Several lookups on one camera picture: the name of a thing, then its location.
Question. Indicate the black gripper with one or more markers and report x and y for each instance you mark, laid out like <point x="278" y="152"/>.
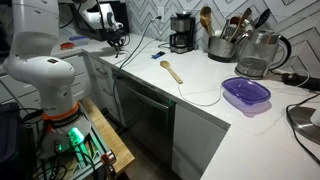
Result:
<point x="116" y="35"/>

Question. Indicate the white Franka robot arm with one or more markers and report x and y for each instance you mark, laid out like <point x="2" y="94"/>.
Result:
<point x="50" y="76"/>

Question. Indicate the box with blue lid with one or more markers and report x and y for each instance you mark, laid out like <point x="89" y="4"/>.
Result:
<point x="79" y="40"/>

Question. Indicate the small blue packet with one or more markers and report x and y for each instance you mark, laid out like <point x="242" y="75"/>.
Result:
<point x="156" y="55"/>

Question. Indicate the small orange object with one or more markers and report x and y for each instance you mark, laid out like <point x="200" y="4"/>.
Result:
<point x="66" y="46"/>

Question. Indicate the black steel coffee maker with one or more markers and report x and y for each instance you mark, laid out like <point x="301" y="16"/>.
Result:
<point x="181" y="30"/>

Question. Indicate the wooden board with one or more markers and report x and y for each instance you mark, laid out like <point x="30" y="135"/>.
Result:
<point x="106" y="133"/>

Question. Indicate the large wooden spoon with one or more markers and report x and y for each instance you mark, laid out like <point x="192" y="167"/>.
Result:
<point x="206" y="18"/>

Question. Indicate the steel utensil crock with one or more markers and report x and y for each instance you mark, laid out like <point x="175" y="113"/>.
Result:
<point x="220" y="50"/>

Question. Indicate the metal kitchen utensil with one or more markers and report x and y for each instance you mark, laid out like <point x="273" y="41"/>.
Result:
<point x="228" y="31"/>

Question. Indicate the wooden spatula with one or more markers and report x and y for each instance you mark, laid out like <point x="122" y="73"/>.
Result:
<point x="241" y="23"/>

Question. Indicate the grey cabinet door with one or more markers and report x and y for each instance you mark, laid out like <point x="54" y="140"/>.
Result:
<point x="196" y="143"/>

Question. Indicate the purple plastic food container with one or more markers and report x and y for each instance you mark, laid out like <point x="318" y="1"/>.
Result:
<point x="245" y="90"/>

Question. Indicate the glass electric kettle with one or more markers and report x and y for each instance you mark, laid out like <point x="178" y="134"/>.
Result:
<point x="256" y="53"/>

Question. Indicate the dark storage bin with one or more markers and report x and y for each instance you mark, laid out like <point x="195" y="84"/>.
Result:
<point x="10" y="140"/>

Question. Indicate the black spatula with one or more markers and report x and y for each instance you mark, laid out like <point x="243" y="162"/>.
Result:
<point x="262" y="17"/>

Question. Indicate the white wall outlet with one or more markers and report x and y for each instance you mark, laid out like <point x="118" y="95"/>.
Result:
<point x="160" y="11"/>

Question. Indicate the robot mount with green light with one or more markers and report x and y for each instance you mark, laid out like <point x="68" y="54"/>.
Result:
<point x="71" y="136"/>

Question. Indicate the metal robot cart frame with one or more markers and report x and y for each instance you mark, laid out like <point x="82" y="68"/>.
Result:
<point x="90" y="163"/>

